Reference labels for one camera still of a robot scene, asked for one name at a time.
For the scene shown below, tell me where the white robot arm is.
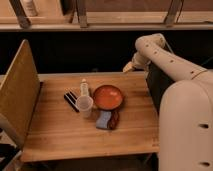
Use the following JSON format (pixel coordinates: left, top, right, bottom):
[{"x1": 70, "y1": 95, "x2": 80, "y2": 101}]
[{"x1": 123, "y1": 33, "x2": 213, "y2": 171}]

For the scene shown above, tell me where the right dark side panel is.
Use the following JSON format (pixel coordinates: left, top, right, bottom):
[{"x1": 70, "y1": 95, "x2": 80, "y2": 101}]
[{"x1": 146, "y1": 63, "x2": 174, "y2": 111}]

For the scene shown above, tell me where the orange round plate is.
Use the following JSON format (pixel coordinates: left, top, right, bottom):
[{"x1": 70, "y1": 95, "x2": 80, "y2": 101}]
[{"x1": 93, "y1": 85, "x2": 123, "y2": 110}]

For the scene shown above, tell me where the small white bottle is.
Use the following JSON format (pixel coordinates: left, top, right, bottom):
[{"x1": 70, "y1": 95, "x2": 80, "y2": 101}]
[{"x1": 80, "y1": 79, "x2": 89, "y2": 96}]

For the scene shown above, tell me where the clear plastic cup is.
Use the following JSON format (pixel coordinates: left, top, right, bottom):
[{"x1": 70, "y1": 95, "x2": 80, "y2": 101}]
[{"x1": 76, "y1": 96, "x2": 93, "y2": 118}]

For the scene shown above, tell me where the blue sponge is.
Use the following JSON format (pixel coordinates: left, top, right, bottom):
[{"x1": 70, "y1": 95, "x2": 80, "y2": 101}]
[{"x1": 96, "y1": 111, "x2": 112, "y2": 129}]

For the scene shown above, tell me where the left wooden side panel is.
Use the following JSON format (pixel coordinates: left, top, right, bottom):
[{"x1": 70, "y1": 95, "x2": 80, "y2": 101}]
[{"x1": 0, "y1": 39, "x2": 40, "y2": 148}]

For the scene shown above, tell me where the white bottle on shelf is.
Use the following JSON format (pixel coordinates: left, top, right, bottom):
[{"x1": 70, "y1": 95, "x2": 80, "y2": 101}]
[{"x1": 23, "y1": 0, "x2": 38, "y2": 17}]

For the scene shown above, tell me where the wooden shelf frame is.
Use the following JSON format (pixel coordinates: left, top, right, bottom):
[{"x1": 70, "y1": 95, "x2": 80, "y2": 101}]
[{"x1": 0, "y1": 0, "x2": 213, "y2": 31}]

